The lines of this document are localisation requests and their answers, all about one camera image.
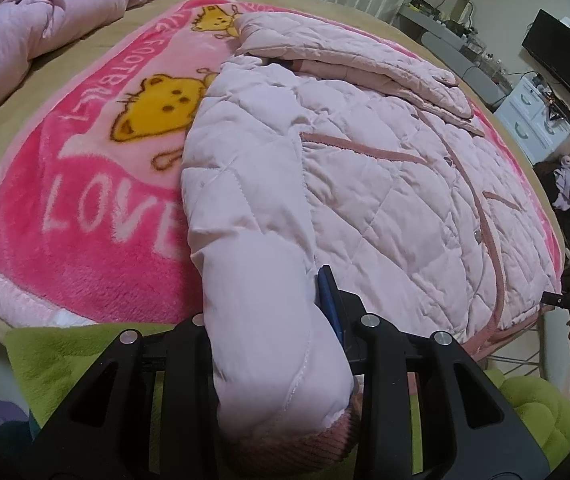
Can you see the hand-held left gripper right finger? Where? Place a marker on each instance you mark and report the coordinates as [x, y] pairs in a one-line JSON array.
[[326, 296]]

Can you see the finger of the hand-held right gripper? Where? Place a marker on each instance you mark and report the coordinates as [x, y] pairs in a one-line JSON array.
[[557, 301]]

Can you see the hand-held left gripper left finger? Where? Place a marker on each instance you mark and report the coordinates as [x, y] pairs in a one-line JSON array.
[[190, 345]]

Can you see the pink quilted jacket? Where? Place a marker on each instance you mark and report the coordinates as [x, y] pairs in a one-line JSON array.
[[365, 185]]

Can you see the dark clothes heap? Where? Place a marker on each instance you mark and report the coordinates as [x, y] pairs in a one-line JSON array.
[[547, 175]]

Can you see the lilac garment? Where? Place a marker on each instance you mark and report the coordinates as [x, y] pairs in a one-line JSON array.
[[567, 185]]

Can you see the green knotted cushion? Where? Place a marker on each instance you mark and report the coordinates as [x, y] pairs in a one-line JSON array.
[[540, 410]]

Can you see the green fleece cloth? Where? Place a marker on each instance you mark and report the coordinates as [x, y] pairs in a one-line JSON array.
[[55, 360]]

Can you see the pink printed blanket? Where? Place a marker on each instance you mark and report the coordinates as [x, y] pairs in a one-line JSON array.
[[90, 240]]

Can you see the white drawer cabinet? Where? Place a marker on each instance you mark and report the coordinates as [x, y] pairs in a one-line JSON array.
[[532, 120]]

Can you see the black television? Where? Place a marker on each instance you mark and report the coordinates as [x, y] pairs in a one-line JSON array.
[[560, 55]]

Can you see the grey desk with clutter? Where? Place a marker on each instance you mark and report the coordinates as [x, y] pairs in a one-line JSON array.
[[445, 42]]

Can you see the bed with beige sheet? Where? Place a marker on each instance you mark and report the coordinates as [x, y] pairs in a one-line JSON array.
[[40, 72]]

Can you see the pink comforter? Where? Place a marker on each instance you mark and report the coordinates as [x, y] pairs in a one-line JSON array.
[[40, 10]]

